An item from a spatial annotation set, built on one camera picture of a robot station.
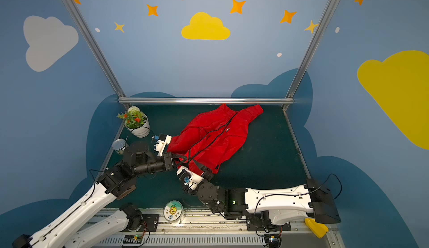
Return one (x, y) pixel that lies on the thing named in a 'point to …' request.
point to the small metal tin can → (119, 145)
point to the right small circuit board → (272, 241)
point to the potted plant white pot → (136, 122)
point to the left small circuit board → (132, 239)
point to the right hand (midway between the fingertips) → (192, 164)
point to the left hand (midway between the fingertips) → (186, 157)
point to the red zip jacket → (211, 137)
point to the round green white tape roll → (173, 211)
